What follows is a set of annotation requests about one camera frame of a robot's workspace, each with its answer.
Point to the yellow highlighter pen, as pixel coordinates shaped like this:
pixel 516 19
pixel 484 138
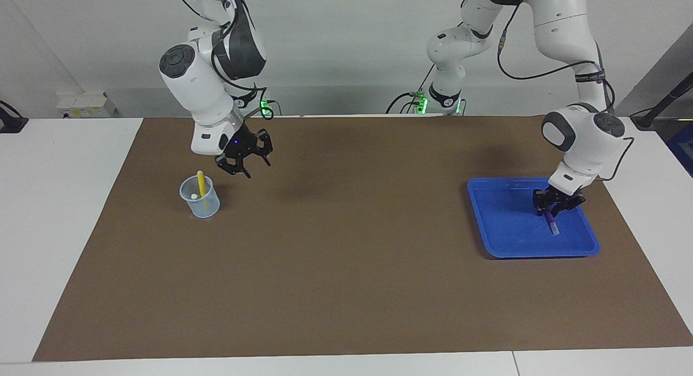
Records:
pixel 201 183

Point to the brown table mat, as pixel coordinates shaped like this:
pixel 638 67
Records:
pixel 346 267

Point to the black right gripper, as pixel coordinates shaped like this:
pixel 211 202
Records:
pixel 238 146

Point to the blue box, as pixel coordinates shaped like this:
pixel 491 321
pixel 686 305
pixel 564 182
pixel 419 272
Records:
pixel 683 148

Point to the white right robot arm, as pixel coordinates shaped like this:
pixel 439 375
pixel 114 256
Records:
pixel 195 89

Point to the translucent plastic cup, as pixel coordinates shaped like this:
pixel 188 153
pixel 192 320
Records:
pixel 206 209

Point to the green highlighter pen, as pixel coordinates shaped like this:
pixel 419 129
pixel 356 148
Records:
pixel 194 196

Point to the purple highlighter pen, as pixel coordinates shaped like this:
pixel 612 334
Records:
pixel 553 225

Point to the black stand base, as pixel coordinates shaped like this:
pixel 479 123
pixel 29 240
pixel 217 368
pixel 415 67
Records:
pixel 11 124

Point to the white power strip box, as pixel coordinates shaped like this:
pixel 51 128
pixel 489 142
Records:
pixel 86 104

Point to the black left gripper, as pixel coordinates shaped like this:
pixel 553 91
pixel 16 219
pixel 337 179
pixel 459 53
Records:
pixel 560 200

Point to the black tripod pole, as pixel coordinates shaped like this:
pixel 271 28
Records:
pixel 658 108

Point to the blue plastic tray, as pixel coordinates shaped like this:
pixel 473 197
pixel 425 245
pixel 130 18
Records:
pixel 509 229

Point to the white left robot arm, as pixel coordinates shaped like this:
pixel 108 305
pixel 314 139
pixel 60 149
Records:
pixel 584 148

